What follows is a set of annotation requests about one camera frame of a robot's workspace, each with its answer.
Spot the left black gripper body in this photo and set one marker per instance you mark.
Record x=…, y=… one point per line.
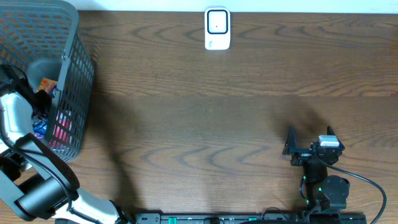
x=8, y=78

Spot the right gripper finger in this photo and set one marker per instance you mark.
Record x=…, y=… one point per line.
x=290, y=144
x=330, y=131

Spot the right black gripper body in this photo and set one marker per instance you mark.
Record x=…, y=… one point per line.
x=301, y=158

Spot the small orange snack box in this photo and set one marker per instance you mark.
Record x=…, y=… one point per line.
x=47, y=85

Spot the blue Oreo cookie pack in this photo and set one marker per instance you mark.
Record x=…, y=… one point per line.
x=39, y=126

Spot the red purple snack bag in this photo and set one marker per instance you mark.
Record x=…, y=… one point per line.
x=61, y=132

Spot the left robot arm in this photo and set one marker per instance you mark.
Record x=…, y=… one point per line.
x=35, y=182

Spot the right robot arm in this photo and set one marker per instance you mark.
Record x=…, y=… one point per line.
x=325, y=194

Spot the grey plastic mesh basket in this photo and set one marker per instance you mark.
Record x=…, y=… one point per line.
x=40, y=39

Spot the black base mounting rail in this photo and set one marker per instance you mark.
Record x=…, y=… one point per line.
x=156, y=218

